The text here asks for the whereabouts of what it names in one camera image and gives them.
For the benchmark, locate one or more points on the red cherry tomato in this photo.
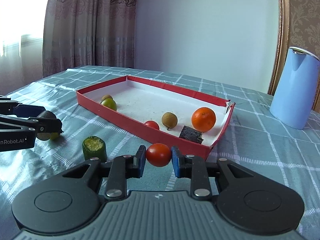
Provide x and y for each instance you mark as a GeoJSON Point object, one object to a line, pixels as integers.
{"type": "Point", "coordinates": [152, 124]}
{"type": "Point", "coordinates": [158, 155]}

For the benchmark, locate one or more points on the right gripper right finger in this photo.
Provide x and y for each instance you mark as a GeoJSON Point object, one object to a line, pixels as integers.
{"type": "Point", "coordinates": [242, 197]}

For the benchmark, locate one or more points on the teal plaid bed sheet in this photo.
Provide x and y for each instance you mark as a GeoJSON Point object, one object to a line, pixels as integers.
{"type": "Point", "coordinates": [254, 138]}

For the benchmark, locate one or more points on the red shallow cardboard box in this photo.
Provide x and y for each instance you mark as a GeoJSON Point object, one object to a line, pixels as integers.
{"type": "Point", "coordinates": [139, 100]}

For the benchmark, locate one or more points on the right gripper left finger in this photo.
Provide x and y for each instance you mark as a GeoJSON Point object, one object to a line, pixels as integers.
{"type": "Point", "coordinates": [73, 198]}

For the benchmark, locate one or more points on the brown longan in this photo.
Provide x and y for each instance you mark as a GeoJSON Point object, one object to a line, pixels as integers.
{"type": "Point", "coordinates": [169, 120]}
{"type": "Point", "coordinates": [108, 96]}

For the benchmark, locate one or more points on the green cucumber piece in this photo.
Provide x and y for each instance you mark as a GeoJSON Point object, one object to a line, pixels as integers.
{"type": "Point", "coordinates": [94, 147]}

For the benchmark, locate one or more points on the green tomato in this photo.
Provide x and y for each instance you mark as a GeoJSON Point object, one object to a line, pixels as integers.
{"type": "Point", "coordinates": [55, 135]}
{"type": "Point", "coordinates": [109, 103]}

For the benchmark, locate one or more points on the orange tangerine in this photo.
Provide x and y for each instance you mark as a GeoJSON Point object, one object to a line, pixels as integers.
{"type": "Point", "coordinates": [203, 119]}

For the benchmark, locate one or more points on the dark eggplant piece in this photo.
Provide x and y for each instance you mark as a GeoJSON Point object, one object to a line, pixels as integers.
{"type": "Point", "coordinates": [45, 114]}

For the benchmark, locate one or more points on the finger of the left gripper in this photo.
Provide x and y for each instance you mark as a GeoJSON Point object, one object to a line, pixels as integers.
{"type": "Point", "coordinates": [13, 107]}
{"type": "Point", "coordinates": [43, 127]}

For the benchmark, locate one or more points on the light blue electric kettle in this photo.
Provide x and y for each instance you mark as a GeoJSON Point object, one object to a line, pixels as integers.
{"type": "Point", "coordinates": [296, 89]}

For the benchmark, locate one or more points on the dark nori rice roll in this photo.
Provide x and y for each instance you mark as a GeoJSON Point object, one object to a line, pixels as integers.
{"type": "Point", "coordinates": [190, 134]}

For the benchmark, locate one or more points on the gold padded headboard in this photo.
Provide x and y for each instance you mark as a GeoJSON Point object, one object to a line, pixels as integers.
{"type": "Point", "coordinates": [298, 25]}

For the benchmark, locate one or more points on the patterned brown curtain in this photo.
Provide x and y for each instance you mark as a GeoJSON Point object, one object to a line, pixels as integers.
{"type": "Point", "coordinates": [88, 33]}

